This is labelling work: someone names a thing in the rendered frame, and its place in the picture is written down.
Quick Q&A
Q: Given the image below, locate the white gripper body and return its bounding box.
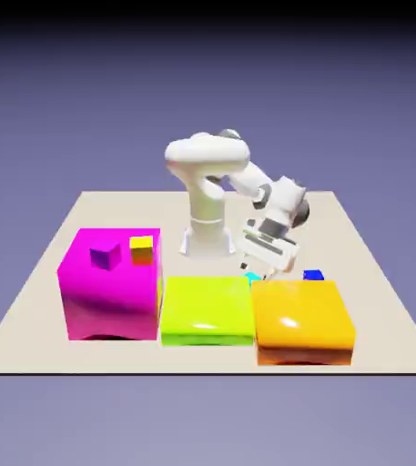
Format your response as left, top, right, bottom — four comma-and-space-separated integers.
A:
238, 224, 300, 273

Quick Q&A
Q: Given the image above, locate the small yellow cube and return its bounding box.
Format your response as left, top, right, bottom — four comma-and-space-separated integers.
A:
129, 235, 155, 266

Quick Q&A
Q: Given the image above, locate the small purple cube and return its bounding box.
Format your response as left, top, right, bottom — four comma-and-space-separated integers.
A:
89, 243, 122, 272

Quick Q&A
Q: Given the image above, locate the large orange box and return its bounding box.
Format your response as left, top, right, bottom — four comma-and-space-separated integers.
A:
250, 279, 357, 366

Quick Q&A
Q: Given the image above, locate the large lime green box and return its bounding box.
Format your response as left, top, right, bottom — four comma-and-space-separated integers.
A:
160, 275, 255, 347

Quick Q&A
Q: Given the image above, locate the large magenta box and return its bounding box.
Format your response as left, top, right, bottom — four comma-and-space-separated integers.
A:
56, 228, 164, 342

